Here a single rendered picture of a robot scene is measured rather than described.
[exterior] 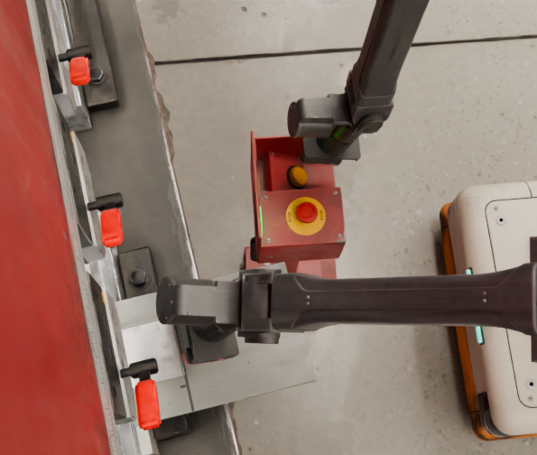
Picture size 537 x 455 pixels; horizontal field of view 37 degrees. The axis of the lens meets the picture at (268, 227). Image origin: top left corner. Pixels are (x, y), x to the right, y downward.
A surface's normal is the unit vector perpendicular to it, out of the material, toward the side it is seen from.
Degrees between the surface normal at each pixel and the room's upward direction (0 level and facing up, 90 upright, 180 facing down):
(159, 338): 0
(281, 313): 46
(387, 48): 88
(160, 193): 0
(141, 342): 0
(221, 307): 29
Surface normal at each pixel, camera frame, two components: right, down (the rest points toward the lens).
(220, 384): 0.03, -0.29
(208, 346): 0.47, -0.36
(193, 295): 0.41, -0.11
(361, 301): -0.69, -0.12
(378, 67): 0.07, 0.94
